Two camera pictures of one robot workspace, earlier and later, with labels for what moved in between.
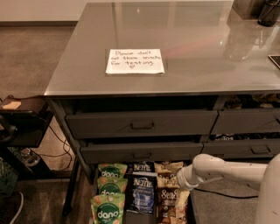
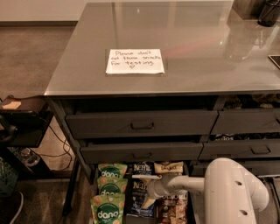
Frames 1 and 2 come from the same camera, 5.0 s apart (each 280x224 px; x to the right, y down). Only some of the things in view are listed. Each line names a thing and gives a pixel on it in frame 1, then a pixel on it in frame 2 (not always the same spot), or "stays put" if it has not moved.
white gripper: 185,178 → 157,188
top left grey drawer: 122,123 stays put
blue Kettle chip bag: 140,192 stays put
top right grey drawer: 247,121 stays put
